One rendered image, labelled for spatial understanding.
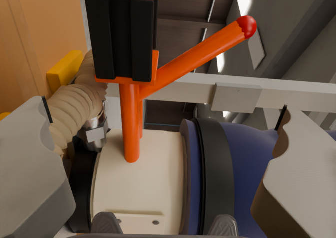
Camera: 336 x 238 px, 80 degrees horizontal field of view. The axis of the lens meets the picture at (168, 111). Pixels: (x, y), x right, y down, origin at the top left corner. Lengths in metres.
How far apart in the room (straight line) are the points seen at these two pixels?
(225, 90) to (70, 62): 1.12
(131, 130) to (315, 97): 1.58
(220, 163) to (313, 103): 1.52
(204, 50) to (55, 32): 0.23
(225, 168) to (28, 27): 0.30
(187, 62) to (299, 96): 1.47
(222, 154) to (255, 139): 0.07
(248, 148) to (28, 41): 0.32
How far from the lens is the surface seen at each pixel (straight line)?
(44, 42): 0.34
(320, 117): 3.20
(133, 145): 0.27
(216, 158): 0.28
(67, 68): 0.35
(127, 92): 0.22
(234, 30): 0.22
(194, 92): 1.40
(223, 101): 1.41
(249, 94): 1.44
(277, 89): 1.56
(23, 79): 0.30
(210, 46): 0.22
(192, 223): 0.29
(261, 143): 0.33
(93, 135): 0.29
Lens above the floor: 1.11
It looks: 2 degrees up
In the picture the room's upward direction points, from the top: 94 degrees clockwise
